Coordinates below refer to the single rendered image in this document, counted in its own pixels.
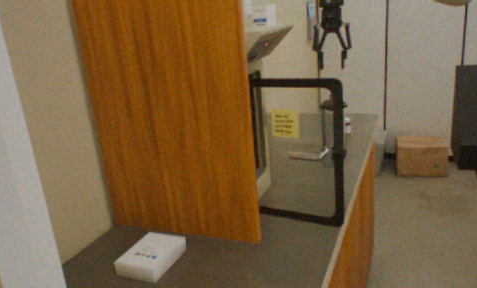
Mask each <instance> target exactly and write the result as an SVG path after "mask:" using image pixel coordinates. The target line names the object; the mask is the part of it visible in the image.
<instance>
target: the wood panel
mask: <svg viewBox="0 0 477 288"><path fill-rule="evenodd" d="M71 2H72V6H73V10H74V19H75V23H76V26H77V30H78V38H79V42H80V46H81V50H82V57H83V61H84V65H85V69H86V77H87V81H88V85H89V89H90V97H91V101H92V105H93V112H94V116H95V120H96V124H97V132H98V135H99V139H100V147H101V151H102V155H103V159H104V167H105V171H106V175H107V182H108V186H109V190H110V198H111V202H112V205H113V209H114V217H115V221H116V224H117V225H128V226H134V227H140V228H151V229H156V230H162V231H173V232H178V233H184V234H195V235H201V236H207V237H212V238H213V237H218V238H224V239H229V240H234V241H246V242H251V243H257V244H258V242H259V241H260V240H261V224H260V214H259V205H258V195H257V177H256V168H255V158H254V139H253V130H252V121H251V102H250V93H249V83H248V73H247V55H246V46H245V36H244V17H243V8H242V0H71Z"/></svg>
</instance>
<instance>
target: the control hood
mask: <svg viewBox="0 0 477 288"><path fill-rule="evenodd" d="M293 27H294V23H293V22H290V23H279V24H276V25H273V26H268V27H258V28H254V26H253V27H249V28H246V29H244V36H245V46H246V55H247V56H248V55H249V54H250V53H251V51H252V50H253V49H254V47H255V46H257V43H259V42H264V41H266V40H268V39H273V38H275V37H278V36H279V38H278V39H277V40H276V41H275V42H274V44H273V45H272V46H271V48H270V49H268V50H267V53H265V54H264V56H263V57H261V58H260V59H262V58H264V57H266V56H269V55H271V52H273V51H274V49H275V48H276V47H277V46H278V44H279V43H280V42H281V41H282V40H283V39H284V37H285V36H286V35H287V34H288V32H290V31H291V29H292V28H293Z"/></svg>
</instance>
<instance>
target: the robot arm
mask: <svg viewBox="0 0 477 288"><path fill-rule="evenodd" d="M429 1H434V2H437V3H439V4H446V5H449V6H452V7H461V6H464V5H466V4H468V3H471V2H472V0H429ZM343 5H344V0H319V6H318V7H319V8H321V7H323V8H322V10H321V11H322V21H321V24H319V25H314V26H313V27H314V31H315V33H314V41H313V48H312V50H313V51H314V52H317V53H318V61H320V70H322V69H324V57H323V51H321V48H322V47H323V45H324V42H325V38H326V36H327V35H328V34H329V33H335V34H336V35H337V37H338V40H339V42H340V44H341V45H342V49H343V50H342V52H341V69H344V68H345V59H347V51H348V50H349V49H351V48H352V41H351V37H350V32H349V26H350V23H349V22H348V23H346V22H343V21H342V7H340V6H343ZM342 25H343V26H344V28H345V35H346V40H347V45H348V47H346V45H345V41H344V40H343V38H342V34H341V32H340V30H339V29H340V28H341V27H342ZM320 27H321V28H322V29H323V30H324V32H323V35H322V37H321V42H320V44H319V45H318V30H319V29H320ZM317 45H318V48H317Z"/></svg>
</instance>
